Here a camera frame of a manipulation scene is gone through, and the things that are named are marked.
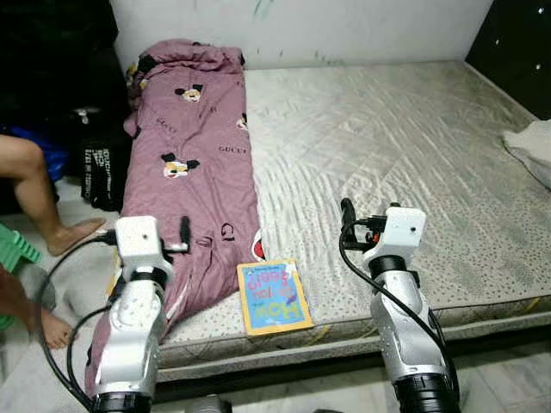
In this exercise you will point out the black tufted headboard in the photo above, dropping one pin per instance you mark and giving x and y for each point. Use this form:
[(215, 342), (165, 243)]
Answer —
[(516, 52)]

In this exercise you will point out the black clothes pile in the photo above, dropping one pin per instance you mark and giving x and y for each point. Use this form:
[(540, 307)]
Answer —
[(52, 60)]

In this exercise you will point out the green plastic stool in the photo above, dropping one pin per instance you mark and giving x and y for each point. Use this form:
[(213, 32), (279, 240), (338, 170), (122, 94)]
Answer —
[(17, 249)]

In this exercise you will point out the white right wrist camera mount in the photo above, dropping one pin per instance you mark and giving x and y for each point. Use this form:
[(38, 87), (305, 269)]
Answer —
[(403, 228)]

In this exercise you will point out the colourful children's book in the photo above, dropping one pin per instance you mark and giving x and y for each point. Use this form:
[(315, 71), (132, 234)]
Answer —
[(274, 297)]

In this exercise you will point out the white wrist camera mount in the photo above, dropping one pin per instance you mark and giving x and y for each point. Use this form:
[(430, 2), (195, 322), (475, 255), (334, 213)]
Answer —
[(138, 239), (403, 228)]

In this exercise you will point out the blue cloth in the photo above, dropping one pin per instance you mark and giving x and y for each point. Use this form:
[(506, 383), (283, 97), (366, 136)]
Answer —
[(53, 155)]

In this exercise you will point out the grey quilted mattress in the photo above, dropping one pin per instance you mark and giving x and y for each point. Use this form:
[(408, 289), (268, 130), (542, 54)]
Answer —
[(387, 146)]

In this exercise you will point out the white pillow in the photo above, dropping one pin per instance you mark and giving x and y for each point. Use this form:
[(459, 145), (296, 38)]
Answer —
[(532, 151)]

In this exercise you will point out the pink cartoon print blanket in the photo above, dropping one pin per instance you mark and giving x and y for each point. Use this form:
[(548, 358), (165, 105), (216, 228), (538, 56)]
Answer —
[(189, 129)]

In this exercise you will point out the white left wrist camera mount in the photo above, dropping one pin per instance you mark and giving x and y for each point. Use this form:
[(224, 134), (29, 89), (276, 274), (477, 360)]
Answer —
[(138, 239)]

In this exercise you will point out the person in grey shorts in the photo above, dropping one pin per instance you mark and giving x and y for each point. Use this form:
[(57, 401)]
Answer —
[(26, 163)]

